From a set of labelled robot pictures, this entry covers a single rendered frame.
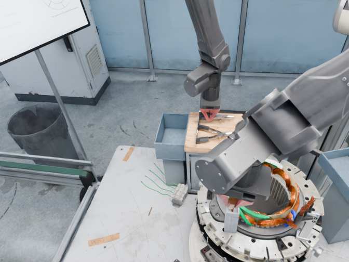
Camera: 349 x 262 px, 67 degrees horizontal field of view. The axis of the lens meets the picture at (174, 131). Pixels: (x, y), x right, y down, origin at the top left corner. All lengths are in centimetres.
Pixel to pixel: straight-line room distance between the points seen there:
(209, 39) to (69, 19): 83
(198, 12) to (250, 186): 40
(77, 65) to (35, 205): 133
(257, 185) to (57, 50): 254
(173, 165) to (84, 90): 206
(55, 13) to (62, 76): 166
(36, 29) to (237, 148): 112
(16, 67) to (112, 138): 129
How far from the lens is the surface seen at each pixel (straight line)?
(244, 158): 35
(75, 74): 288
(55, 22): 136
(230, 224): 66
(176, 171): 105
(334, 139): 111
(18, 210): 239
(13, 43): 129
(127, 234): 106
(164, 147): 92
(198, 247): 99
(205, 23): 68
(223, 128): 96
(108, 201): 116
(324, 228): 109
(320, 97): 32
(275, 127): 35
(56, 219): 219
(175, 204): 109
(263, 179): 48
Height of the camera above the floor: 171
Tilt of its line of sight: 43 degrees down
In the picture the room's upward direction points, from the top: 6 degrees counter-clockwise
